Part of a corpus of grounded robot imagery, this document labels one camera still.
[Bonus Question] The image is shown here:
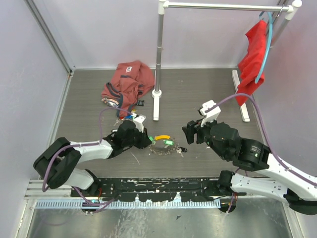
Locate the rust red t-shirt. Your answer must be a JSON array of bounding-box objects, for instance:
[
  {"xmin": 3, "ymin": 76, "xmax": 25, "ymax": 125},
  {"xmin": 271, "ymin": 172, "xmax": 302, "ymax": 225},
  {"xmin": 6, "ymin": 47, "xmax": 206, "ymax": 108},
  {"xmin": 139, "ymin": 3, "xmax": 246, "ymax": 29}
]
[{"xmin": 101, "ymin": 60, "xmax": 155, "ymax": 118}]

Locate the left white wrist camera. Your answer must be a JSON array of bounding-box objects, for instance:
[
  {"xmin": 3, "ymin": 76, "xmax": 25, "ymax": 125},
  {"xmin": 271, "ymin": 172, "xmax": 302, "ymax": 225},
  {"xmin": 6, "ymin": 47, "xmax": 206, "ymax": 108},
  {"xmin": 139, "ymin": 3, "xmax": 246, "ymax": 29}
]
[{"xmin": 132, "ymin": 113, "xmax": 146, "ymax": 133}]

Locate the grey slotted cable duct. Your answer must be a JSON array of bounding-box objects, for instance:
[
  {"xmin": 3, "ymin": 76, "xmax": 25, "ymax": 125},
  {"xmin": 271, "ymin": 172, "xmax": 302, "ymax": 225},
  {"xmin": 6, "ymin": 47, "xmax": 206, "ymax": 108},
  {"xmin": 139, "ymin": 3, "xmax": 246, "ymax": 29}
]
[{"xmin": 35, "ymin": 199, "xmax": 221, "ymax": 209}]

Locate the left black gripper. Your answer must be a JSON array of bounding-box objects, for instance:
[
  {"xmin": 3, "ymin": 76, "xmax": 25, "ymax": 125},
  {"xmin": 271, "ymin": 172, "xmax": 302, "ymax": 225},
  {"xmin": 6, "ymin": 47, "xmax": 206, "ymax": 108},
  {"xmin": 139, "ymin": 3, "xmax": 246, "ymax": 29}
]
[{"xmin": 123, "ymin": 124, "xmax": 153, "ymax": 149}]

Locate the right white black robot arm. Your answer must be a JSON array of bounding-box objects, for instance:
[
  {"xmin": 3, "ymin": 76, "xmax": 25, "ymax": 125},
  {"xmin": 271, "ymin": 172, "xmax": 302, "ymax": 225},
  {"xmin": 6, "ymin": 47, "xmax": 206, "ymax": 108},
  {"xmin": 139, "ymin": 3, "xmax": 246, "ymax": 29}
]
[{"xmin": 182, "ymin": 120, "xmax": 317, "ymax": 215}]

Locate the bright red shirt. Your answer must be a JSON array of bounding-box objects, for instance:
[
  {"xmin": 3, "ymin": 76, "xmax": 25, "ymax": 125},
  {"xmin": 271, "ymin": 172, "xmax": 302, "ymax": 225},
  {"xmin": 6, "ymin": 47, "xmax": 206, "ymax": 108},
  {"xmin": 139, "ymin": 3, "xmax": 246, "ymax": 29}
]
[{"xmin": 237, "ymin": 20, "xmax": 267, "ymax": 95}]

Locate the white metal clothes rack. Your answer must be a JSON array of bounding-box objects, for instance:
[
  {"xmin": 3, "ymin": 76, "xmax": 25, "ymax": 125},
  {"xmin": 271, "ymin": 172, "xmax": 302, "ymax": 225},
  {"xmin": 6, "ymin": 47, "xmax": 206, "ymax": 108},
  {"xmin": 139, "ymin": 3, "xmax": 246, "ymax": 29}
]
[{"xmin": 152, "ymin": 0, "xmax": 303, "ymax": 121}]

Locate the light blue clothes hanger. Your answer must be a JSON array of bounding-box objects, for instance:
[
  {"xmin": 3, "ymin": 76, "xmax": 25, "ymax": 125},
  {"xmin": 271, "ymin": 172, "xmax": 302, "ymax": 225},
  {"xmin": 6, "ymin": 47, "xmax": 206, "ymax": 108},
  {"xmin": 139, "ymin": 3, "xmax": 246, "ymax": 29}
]
[{"xmin": 254, "ymin": 11, "xmax": 274, "ymax": 84}]

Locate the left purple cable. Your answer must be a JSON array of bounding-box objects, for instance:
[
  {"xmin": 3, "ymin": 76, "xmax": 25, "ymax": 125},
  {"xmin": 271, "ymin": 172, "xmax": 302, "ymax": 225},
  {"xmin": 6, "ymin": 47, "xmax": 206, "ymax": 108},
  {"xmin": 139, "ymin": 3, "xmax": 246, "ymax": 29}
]
[{"xmin": 42, "ymin": 106, "xmax": 119, "ymax": 214}]

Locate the green key tag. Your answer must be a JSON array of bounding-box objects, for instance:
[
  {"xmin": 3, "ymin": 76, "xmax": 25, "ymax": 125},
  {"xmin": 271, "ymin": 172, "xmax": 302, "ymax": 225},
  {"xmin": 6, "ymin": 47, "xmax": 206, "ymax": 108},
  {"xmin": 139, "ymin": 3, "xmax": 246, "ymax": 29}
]
[{"xmin": 164, "ymin": 139, "xmax": 174, "ymax": 147}]

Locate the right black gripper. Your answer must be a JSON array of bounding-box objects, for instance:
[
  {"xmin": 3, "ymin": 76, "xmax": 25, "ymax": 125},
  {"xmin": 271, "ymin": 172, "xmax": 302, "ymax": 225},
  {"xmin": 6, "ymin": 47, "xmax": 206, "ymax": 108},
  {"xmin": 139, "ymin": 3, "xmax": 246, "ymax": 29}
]
[{"xmin": 181, "ymin": 113, "xmax": 227, "ymax": 159}]

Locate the aluminium frame post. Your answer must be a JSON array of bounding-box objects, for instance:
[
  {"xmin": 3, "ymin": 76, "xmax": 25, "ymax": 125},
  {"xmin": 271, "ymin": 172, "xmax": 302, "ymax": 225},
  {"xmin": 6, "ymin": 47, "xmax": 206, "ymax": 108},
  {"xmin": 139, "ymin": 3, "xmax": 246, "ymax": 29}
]
[{"xmin": 24, "ymin": 0, "xmax": 74, "ymax": 75}]

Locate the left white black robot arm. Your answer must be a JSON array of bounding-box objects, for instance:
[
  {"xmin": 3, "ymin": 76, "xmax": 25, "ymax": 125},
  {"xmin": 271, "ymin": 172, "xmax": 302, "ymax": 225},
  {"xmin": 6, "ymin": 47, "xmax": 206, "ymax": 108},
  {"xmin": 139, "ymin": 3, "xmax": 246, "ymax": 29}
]
[{"xmin": 33, "ymin": 120, "xmax": 151, "ymax": 196}]

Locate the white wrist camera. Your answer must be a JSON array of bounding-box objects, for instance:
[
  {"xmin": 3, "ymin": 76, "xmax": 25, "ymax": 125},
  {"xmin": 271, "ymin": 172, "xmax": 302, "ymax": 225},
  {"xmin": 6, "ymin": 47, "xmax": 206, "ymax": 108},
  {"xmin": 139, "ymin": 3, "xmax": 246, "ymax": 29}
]
[
  {"xmin": 132, "ymin": 113, "xmax": 146, "ymax": 133},
  {"xmin": 198, "ymin": 100, "xmax": 221, "ymax": 127}
]

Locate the black mounting base plate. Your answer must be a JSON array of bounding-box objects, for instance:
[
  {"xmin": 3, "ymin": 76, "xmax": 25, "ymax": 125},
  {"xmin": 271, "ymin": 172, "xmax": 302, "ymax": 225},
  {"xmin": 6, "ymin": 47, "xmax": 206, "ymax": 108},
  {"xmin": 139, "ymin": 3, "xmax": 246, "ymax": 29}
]
[{"xmin": 71, "ymin": 177, "xmax": 248, "ymax": 203}]

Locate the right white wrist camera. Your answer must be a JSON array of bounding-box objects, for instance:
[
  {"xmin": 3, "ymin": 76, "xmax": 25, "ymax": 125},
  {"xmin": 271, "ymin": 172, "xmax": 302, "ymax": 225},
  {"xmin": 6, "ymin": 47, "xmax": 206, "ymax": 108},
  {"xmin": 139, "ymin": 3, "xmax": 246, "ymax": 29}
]
[{"xmin": 198, "ymin": 100, "xmax": 221, "ymax": 127}]

